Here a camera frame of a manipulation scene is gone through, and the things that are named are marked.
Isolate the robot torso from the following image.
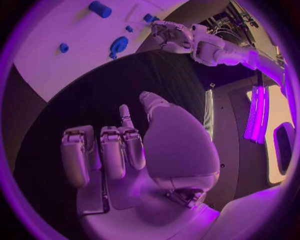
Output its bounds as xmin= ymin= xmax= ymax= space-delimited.
xmin=202 ymin=82 xmax=297 ymax=213

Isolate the blue cylinder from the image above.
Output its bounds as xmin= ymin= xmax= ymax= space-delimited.
xmin=88 ymin=0 xmax=113 ymax=19

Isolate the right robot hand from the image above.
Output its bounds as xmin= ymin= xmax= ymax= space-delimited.
xmin=60 ymin=90 xmax=222 ymax=240

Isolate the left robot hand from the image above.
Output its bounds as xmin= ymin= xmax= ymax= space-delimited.
xmin=149 ymin=20 xmax=195 ymax=52

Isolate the equipment rack with cables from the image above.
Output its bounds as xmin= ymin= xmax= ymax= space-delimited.
xmin=200 ymin=2 xmax=260 ymax=39

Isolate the white task board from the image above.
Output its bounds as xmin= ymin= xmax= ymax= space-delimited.
xmin=12 ymin=0 xmax=190 ymax=103

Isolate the blue gear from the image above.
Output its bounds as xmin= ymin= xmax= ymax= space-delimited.
xmin=109 ymin=36 xmax=130 ymax=53

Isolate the glowing light bar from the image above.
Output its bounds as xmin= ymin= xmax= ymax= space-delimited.
xmin=242 ymin=84 xmax=271 ymax=145

